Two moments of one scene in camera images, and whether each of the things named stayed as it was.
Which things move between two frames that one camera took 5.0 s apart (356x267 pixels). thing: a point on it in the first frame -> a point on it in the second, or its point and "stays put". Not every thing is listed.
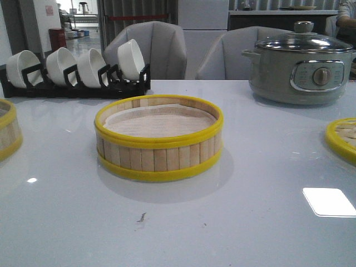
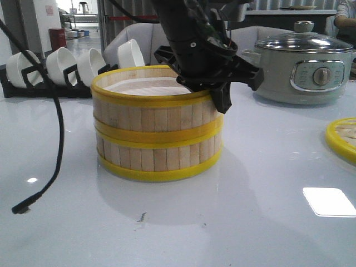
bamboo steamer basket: (158, 137) stays put
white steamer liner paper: (174, 120) -> (159, 85)
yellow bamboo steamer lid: (341, 136) stays put
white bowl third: (88, 65) stays put
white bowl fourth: (130, 60) stays put
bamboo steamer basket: (11, 136) -> (149, 99)
